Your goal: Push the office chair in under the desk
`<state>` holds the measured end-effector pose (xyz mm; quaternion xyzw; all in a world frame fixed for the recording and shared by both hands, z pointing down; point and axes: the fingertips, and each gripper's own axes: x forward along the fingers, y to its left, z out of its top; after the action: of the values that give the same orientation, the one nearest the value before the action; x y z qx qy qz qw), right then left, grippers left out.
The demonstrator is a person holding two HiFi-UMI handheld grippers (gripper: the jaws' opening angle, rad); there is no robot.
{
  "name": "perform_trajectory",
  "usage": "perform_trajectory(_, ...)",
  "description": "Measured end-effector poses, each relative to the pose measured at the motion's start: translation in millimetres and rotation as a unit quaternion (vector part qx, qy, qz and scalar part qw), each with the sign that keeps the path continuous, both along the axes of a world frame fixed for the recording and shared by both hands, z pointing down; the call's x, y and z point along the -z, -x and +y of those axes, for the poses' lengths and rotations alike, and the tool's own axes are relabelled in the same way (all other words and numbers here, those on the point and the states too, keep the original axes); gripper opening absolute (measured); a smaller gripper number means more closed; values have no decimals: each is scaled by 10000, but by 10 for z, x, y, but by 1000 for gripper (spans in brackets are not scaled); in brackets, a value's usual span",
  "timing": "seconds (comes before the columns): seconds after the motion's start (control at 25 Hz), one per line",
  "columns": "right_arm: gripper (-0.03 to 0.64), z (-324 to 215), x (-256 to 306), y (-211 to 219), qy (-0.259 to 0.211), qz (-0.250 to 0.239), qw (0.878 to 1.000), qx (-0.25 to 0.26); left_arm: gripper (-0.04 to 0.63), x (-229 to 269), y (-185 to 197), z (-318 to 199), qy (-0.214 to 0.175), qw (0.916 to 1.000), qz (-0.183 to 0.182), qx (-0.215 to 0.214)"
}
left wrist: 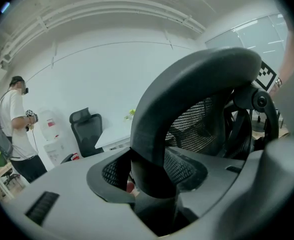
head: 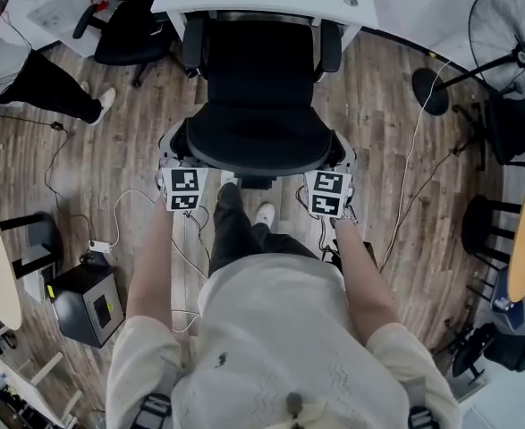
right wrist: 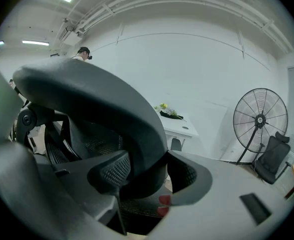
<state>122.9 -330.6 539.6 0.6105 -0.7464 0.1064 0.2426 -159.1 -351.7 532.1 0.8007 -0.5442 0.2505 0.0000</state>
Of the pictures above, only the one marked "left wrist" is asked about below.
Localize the person's left hand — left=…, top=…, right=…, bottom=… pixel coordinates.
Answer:
left=126, top=177, right=140, bottom=197

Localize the white ceiling pipe bundle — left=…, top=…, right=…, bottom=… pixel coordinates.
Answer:
left=0, top=0, right=207, bottom=62

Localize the black stool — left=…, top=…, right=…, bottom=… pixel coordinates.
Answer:
left=1, top=171, right=21, bottom=187

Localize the white desk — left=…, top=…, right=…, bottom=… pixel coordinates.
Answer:
left=94, top=123, right=135, bottom=152

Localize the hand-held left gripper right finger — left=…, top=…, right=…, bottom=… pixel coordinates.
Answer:
left=161, top=146, right=261, bottom=240

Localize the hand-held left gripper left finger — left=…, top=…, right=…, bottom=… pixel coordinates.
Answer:
left=2, top=146, right=160, bottom=240

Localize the black highback office chair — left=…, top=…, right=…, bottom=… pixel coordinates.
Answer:
left=60, top=107, right=105, bottom=164

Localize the long ceiling light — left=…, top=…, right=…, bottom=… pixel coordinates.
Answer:
left=0, top=1, right=11, bottom=14

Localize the green artificial plant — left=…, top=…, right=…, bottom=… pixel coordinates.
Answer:
left=123, top=108, right=137, bottom=121

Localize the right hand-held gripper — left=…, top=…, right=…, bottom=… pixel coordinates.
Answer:
left=254, top=60, right=277, bottom=92

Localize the black mesh office chair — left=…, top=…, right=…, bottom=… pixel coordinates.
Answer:
left=129, top=46, right=280, bottom=236

